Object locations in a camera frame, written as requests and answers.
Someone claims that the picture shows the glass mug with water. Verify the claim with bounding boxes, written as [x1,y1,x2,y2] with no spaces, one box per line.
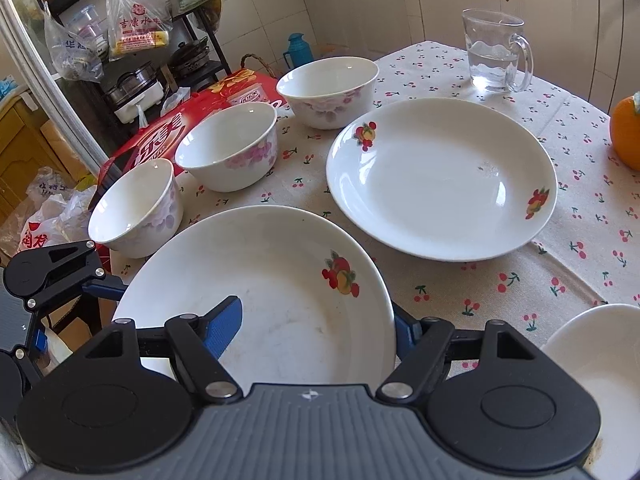
[461,8,535,94]

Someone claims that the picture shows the cherry print tablecloth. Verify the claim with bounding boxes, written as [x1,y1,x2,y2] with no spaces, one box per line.
[105,40,640,361]

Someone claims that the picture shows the black metal shelf rack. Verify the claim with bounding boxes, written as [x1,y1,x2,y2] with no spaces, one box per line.
[45,0,232,126]

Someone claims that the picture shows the red drink carton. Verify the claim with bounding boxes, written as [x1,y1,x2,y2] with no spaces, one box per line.
[96,70,288,261]

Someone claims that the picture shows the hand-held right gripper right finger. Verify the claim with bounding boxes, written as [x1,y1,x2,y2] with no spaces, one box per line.
[376,300,543,406]

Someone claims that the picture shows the teal thermos flask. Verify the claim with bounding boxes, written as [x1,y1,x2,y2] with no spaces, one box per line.
[285,33,316,75]

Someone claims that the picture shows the black pot with lid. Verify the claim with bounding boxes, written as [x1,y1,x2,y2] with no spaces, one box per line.
[167,37,214,79]

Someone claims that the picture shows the clear bag with red print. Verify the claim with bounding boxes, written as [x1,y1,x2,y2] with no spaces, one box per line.
[104,0,174,62]

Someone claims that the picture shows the white plastic bag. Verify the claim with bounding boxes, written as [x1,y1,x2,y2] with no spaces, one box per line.
[0,167,99,261]

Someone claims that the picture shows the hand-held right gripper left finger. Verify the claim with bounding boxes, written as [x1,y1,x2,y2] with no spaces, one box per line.
[86,296,244,407]

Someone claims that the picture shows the white fruit print plate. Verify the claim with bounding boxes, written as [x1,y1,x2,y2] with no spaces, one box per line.
[112,205,399,401]
[539,303,640,480]
[326,97,558,262]

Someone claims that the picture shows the cardboard box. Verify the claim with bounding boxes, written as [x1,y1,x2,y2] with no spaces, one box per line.
[40,302,117,357]

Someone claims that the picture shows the sliding glass door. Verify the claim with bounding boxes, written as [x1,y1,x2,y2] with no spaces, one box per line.
[0,0,122,166]

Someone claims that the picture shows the clear bag with containers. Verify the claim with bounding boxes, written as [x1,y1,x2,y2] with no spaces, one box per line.
[44,2,109,82]

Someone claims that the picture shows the white floral bowl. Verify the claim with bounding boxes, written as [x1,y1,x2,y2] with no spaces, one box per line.
[88,158,185,260]
[173,102,279,193]
[276,56,380,130]

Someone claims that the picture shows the electric cooking pot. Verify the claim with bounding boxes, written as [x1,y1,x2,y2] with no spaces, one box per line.
[102,62,167,122]

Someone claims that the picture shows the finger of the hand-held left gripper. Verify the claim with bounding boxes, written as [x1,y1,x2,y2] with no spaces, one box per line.
[12,331,51,391]
[9,240,132,311]

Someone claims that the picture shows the orange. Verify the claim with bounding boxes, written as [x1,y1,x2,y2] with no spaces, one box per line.
[609,91,640,172]

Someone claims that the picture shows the white kitchen cabinets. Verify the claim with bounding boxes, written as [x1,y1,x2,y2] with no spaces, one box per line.
[309,0,640,117]

